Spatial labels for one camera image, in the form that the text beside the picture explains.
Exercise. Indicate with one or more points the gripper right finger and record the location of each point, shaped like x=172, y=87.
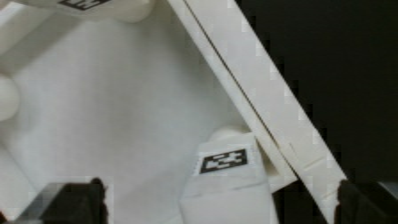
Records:
x=368, y=203

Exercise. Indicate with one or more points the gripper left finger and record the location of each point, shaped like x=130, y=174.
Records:
x=67, y=204

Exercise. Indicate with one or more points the white table leg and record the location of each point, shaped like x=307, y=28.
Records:
x=126, y=10
x=226, y=194

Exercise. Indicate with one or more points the white square tabletop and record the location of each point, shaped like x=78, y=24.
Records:
x=110, y=104

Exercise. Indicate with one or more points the white front fence bar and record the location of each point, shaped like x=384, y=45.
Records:
x=272, y=99

